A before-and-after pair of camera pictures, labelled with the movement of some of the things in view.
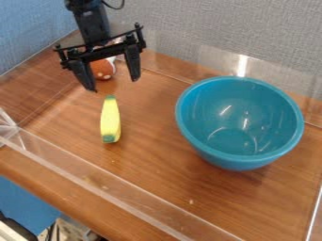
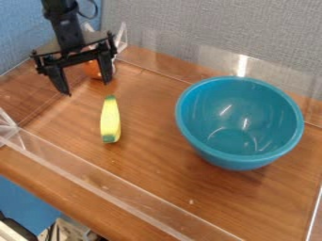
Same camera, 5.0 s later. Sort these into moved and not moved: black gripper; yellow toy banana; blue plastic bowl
Moved: black gripper
Not moved: yellow toy banana; blue plastic bowl
